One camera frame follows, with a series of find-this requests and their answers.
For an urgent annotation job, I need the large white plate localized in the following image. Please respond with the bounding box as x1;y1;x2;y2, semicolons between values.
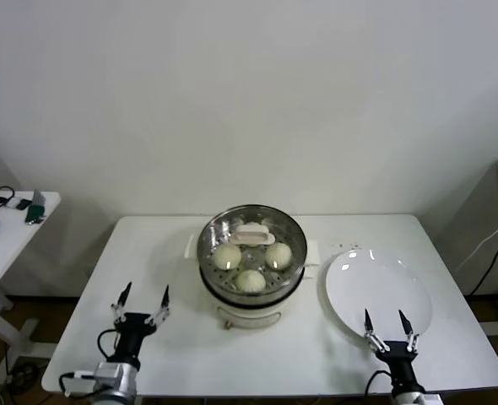
324;248;435;348

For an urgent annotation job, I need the white power cable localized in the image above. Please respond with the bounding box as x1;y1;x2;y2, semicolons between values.
455;206;498;271

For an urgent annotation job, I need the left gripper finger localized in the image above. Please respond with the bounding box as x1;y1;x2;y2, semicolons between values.
111;281;133;325
146;284;172;328

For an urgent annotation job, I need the small white black gadget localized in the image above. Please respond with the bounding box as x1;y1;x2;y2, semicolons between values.
3;196;30;211

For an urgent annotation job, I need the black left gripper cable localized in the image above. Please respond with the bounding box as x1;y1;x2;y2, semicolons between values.
96;328;122;359

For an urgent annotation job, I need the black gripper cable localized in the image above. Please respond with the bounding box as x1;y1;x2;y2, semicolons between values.
96;328;122;359
363;370;393;402

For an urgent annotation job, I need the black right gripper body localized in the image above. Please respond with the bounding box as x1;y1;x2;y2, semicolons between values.
374;341;424;397

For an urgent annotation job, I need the round glass lid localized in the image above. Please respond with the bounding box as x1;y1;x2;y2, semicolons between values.
197;204;308;296

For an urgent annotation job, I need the white electric cooker base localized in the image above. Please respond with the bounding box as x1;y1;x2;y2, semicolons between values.
198;269;308;331

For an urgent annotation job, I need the perforated steel steamer basket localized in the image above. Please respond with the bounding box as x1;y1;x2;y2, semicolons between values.
184;203;321;303

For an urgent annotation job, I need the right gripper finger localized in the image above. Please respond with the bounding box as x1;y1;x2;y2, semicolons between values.
362;308;390;354
397;310;420;354

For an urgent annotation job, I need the green handled tool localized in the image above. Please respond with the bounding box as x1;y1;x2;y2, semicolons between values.
24;188;48;224

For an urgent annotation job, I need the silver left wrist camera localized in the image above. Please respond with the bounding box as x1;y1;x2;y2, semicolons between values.
58;361;122;387

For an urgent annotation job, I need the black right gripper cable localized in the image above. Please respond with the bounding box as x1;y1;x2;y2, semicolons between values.
363;370;393;402

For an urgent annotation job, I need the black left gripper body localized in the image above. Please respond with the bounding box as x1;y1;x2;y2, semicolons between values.
108;312;158;367

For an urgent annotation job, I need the floor cable bundle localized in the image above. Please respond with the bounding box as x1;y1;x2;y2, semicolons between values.
0;360;43;400

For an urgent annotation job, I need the white side table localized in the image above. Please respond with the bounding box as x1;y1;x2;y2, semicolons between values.
0;189;62;368

